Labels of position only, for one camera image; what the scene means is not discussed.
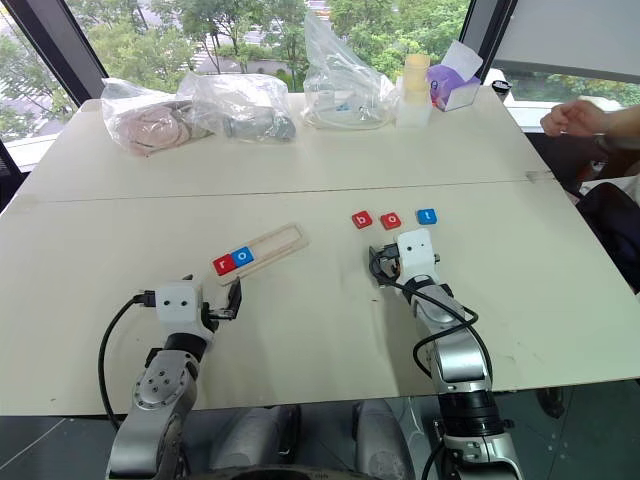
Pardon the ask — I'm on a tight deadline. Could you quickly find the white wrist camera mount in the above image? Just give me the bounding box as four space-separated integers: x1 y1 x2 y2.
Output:
155 281 205 327
395 229 437 282

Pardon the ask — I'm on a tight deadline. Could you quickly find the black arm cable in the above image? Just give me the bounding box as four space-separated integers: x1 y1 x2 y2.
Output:
97 293 159 432
375 248 480 382

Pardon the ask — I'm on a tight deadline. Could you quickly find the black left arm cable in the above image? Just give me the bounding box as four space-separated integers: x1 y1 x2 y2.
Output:
97 293 159 432

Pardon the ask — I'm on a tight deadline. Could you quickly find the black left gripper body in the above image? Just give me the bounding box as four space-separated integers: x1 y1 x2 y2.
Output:
198 299 237 333

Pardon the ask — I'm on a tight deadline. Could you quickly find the translucent yellow cup stack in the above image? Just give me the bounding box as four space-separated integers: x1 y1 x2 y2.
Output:
395 53 434 130

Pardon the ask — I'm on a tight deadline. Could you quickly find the grey rounded robot leg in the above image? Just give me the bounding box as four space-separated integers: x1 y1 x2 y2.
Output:
208 403 302 474
351 398 417 480

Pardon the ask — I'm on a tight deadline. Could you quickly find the black window pillar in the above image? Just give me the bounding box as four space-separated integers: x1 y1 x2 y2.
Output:
456 0 517 87
0 0 109 110

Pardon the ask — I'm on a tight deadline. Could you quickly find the purple tissue box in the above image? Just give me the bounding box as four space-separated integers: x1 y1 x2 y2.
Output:
426 40 485 113

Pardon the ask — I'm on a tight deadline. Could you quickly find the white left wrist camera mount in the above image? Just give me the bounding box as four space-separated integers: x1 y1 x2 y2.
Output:
155 281 205 327

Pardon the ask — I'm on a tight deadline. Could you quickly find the plastic bag with grey item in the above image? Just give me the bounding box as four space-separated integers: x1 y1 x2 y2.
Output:
175 71 297 147

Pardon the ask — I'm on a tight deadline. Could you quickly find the person's bare hand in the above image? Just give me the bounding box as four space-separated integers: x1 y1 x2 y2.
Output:
540 99 610 138

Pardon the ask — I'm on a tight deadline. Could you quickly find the wooden letter tray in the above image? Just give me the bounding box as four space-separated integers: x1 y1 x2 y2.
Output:
209 223 311 288

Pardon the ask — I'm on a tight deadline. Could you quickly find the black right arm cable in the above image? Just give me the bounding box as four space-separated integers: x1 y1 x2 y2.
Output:
375 248 480 382

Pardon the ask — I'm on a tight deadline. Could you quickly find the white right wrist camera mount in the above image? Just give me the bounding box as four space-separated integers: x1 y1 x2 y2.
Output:
395 229 437 282

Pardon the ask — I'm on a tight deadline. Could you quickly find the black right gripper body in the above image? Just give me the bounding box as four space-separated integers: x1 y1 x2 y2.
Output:
377 243 402 278

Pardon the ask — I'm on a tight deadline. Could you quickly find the plastic bag with pink cloth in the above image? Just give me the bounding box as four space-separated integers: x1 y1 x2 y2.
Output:
100 76 217 160

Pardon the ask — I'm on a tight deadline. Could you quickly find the white roller blind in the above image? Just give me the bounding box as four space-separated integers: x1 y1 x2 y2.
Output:
491 0 640 85

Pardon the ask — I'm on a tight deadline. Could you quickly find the person's dark clothing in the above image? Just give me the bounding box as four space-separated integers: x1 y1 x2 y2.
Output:
573 174 640 297

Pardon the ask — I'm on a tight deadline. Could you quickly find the clear bag with white cable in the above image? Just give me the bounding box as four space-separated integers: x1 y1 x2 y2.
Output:
301 11 400 132

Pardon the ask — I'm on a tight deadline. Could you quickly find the blue letter tile o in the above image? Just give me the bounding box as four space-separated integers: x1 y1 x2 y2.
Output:
230 247 258 270

